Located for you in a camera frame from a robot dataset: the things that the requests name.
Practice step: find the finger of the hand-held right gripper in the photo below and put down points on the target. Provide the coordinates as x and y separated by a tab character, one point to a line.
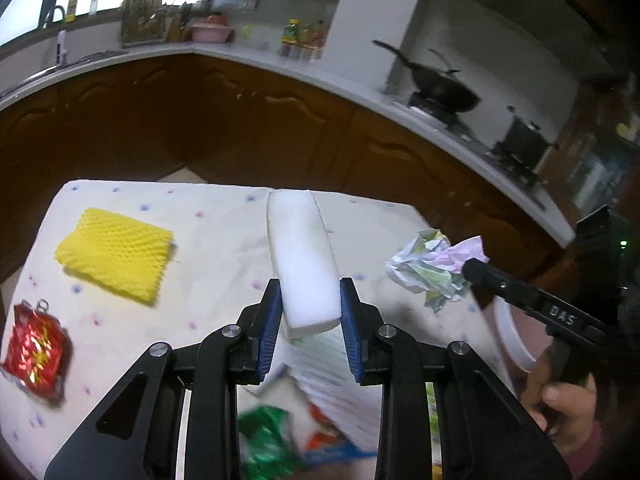
525	295

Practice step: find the chrome kitchen faucet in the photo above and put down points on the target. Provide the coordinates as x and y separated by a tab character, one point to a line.
60	35

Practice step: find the green snack packet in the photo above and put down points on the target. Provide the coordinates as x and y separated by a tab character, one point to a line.
265	440

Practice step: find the orange and blue snack packet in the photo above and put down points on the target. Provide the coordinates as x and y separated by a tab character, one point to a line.
330	440

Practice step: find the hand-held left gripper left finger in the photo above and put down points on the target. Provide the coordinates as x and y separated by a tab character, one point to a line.
270	325

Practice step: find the brown wooden base cabinets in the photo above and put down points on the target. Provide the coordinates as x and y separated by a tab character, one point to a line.
250	125

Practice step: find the white pump bottle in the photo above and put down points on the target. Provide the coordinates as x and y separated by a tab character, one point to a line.
94	4

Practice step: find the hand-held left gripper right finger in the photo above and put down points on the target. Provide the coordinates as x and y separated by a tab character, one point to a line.
350	330

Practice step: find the steel kitchen sink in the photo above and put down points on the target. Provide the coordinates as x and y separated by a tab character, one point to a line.
60	67

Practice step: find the black gas stove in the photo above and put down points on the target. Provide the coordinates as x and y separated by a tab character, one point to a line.
470	130

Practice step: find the white floral tablecloth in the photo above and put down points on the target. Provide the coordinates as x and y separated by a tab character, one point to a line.
200	240

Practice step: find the white foam block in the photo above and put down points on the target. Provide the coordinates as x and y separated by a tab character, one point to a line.
300	260

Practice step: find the red foil wrapper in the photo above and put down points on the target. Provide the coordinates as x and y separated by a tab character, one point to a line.
35	350

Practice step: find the wooden cutting board rack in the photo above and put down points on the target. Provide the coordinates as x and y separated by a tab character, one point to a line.
142	15

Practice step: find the paper ball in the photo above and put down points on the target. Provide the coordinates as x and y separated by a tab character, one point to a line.
430	265

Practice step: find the white kitchen countertop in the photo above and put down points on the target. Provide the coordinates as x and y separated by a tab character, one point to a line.
310	70

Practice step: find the brown glass door cabinet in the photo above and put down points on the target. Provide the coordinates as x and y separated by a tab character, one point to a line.
600	160

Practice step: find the yellow foam fruit net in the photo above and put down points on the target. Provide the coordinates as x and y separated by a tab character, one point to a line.
117	255

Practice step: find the white striped paper packet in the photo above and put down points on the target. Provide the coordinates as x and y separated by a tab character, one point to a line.
325	375

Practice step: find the yellow dish soap bottle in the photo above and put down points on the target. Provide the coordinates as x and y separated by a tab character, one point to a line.
72	5

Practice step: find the person's right hand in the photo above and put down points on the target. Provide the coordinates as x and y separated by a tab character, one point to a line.
570	415

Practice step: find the black wok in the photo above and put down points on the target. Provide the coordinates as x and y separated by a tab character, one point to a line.
442	87

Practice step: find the black cooking pot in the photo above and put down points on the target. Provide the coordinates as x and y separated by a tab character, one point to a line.
525	140

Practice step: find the group of condiment bottles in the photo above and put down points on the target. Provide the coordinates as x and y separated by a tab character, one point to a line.
302	37

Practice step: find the pink plastic basin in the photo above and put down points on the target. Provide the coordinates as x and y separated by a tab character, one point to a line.
210	32

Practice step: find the person's right forearm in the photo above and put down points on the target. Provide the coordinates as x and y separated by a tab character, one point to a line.
587	457

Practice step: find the pink bin with white rim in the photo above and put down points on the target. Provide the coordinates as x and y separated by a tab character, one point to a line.
512	332

